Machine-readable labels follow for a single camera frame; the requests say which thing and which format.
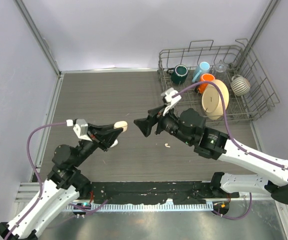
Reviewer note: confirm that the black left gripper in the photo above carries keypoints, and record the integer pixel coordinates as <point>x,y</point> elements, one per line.
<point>103,137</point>

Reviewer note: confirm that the orange mug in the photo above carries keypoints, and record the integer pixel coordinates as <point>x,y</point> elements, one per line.
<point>205,77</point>

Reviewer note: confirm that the grey wire dish rack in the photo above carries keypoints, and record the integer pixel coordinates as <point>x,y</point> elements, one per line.
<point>241,59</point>

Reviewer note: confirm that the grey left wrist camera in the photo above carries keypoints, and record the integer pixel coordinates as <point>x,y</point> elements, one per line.
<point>81,129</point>

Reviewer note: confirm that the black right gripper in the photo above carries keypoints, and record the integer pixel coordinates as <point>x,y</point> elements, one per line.
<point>155,115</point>

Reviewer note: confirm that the dark green mug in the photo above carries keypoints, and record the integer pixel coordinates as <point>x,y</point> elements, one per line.
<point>178,74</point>

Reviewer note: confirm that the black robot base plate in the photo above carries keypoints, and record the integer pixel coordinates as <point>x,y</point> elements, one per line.
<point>154,192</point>

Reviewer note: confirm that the white charging case gold trim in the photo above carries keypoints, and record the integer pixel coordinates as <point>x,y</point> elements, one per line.
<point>114,144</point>

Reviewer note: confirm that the beige plate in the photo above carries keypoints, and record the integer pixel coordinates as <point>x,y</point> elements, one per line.
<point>211,101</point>

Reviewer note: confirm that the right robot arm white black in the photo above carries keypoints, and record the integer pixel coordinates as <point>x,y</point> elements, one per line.
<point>270,174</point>

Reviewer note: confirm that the beige charging case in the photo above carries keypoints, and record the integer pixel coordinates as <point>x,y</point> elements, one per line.
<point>121,125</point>

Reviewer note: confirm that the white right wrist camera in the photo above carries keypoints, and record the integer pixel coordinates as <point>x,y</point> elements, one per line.
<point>170,98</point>

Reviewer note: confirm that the grey striped mug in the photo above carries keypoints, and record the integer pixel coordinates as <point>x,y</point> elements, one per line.
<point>240,85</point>

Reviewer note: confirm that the white cable duct strip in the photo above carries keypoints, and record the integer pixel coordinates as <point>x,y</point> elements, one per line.
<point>168,206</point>

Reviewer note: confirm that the light blue mug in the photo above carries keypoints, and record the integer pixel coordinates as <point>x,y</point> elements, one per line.
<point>202,68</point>

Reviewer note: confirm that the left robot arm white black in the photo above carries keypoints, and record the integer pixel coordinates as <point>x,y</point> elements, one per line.
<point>65,182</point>

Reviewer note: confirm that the clear glass cup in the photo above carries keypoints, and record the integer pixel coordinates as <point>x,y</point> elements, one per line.
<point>220,70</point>

